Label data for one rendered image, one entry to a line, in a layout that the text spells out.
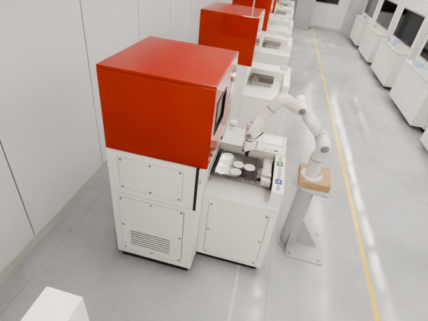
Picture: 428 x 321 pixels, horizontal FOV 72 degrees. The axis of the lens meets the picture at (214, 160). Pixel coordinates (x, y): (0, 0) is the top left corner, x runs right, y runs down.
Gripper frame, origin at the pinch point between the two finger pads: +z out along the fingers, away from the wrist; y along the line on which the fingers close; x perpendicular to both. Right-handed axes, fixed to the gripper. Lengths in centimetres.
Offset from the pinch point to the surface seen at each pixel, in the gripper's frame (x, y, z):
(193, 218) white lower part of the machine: -29, -65, 26
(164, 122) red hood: -13, -82, -53
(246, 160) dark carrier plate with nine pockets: 3.5, 4.6, 10.2
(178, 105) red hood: -19, -75, -66
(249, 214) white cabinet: -42, -20, 28
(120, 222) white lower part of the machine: 13, -112, 52
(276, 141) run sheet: 11.6, 44.7, 3.7
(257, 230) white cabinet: -48, -13, 44
